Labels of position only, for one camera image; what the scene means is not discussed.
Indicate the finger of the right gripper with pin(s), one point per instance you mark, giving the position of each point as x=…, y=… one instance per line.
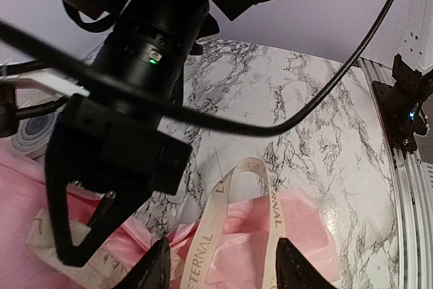
x=65, y=162
x=122, y=207

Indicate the aluminium front rail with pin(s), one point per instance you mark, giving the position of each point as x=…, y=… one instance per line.
x=412, y=190

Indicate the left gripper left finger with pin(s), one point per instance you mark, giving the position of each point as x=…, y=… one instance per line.
x=152, y=271

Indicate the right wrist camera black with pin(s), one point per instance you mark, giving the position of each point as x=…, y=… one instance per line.
x=31, y=89

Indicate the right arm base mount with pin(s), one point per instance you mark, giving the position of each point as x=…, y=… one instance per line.
x=400, y=105

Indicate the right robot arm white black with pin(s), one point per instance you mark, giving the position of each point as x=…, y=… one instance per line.
x=85, y=207

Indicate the pink wrapping paper sheet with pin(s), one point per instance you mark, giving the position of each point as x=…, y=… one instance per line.
x=230, y=246

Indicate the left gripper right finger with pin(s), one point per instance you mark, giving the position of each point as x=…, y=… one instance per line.
x=293, y=270

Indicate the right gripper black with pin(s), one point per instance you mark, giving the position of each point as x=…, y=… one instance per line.
x=109, y=140

